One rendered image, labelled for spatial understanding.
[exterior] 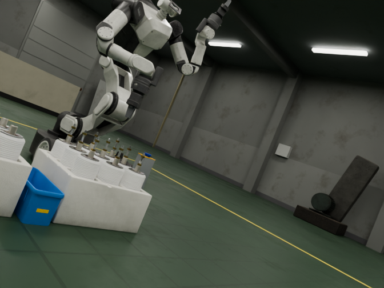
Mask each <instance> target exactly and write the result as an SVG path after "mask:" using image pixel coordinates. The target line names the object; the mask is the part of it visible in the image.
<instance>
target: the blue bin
mask: <svg viewBox="0 0 384 288"><path fill-rule="evenodd" d="M64 196H65V194H64V193H63V192H62V191H61V190H60V189H59V188H57V187H56V185H55V184H53V183H52V181H51V180H49V179H48V178H47V177H46V176H45V175H44V174H43V173H42V172H41V171H39V170H38V169H37V168H34V167H33V168H32V170H31V172H30V175H29V177H28V179H27V182H26V184H25V186H24V188H23V191H22V194H21V196H20V198H19V200H18V203H17V205H16V207H15V209H14V212H15V214H16V215H17V217H18V218H19V220H20V221H21V222H22V223H25V224H31V225H41V226H48V225H49V224H50V222H51V220H52V218H53V216H54V214H55V212H56V210H57V208H58V205H59V203H60V201H61V199H63V198H64Z"/></svg>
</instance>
